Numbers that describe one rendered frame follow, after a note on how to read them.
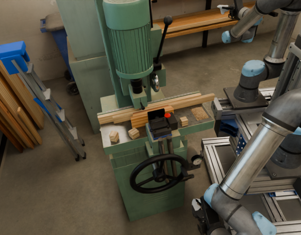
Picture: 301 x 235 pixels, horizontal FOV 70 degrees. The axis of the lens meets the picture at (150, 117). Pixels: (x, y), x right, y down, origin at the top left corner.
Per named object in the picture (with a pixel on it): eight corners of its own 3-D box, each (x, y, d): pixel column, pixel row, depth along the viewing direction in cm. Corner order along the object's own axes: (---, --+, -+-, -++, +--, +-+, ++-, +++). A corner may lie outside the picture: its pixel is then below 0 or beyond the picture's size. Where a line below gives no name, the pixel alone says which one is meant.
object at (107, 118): (100, 124, 119) (97, 118, 116) (99, 122, 121) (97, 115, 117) (200, 101, 128) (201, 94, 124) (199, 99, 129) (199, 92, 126)
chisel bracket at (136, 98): (135, 111, 112) (133, 98, 106) (129, 96, 122) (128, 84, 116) (149, 108, 113) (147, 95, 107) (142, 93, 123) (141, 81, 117)
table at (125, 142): (107, 170, 104) (104, 163, 99) (101, 127, 126) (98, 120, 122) (222, 140, 112) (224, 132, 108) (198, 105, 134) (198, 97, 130)
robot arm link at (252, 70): (234, 80, 138) (239, 60, 129) (253, 75, 141) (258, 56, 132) (246, 90, 130) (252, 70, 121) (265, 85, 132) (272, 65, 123)
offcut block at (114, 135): (116, 142, 109) (115, 136, 106) (110, 141, 109) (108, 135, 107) (119, 137, 111) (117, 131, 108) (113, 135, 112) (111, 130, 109)
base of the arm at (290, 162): (291, 142, 111) (298, 129, 104) (309, 167, 99) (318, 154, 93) (262, 145, 111) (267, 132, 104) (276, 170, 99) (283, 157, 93)
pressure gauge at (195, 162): (192, 168, 128) (192, 160, 122) (189, 163, 131) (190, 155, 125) (202, 165, 129) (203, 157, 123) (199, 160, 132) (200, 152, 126)
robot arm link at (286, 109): (281, 68, 58) (195, 201, 73) (325, 86, 52) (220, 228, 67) (290, 77, 67) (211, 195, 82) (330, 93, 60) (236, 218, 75)
